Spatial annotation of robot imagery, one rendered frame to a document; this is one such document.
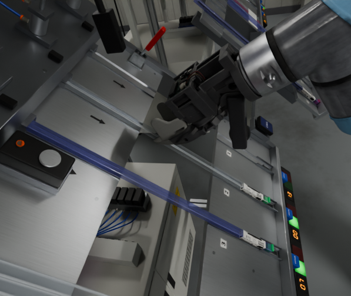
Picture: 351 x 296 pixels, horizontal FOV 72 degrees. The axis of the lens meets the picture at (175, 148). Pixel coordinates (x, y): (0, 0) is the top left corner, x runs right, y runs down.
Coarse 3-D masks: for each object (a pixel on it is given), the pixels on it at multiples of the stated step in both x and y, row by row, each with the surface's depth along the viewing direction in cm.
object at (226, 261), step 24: (216, 144) 57; (240, 168) 58; (264, 168) 63; (216, 192) 49; (240, 192) 54; (264, 192) 59; (240, 216) 50; (264, 216) 54; (216, 240) 43; (240, 240) 46; (264, 240) 49; (216, 264) 41; (240, 264) 44; (264, 264) 47; (216, 288) 39; (240, 288) 41; (264, 288) 44
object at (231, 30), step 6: (198, 0) 63; (204, 6) 64; (210, 12) 65; (216, 18) 66; (222, 18) 67; (222, 24) 67; (228, 24) 67; (228, 30) 67; (234, 30) 67; (240, 36) 68; (246, 42) 69; (294, 84) 75; (300, 90) 77; (318, 102) 78
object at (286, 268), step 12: (276, 156) 66; (276, 168) 64; (276, 180) 62; (276, 192) 60; (276, 204) 58; (276, 216) 56; (276, 228) 54; (288, 240) 51; (288, 252) 49; (288, 264) 48; (288, 276) 46; (288, 288) 45
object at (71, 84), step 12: (72, 84) 41; (84, 96) 42; (96, 96) 43; (108, 108) 43; (132, 120) 45; (144, 132) 46; (192, 156) 49; (204, 168) 51; (216, 168) 51; (228, 180) 52
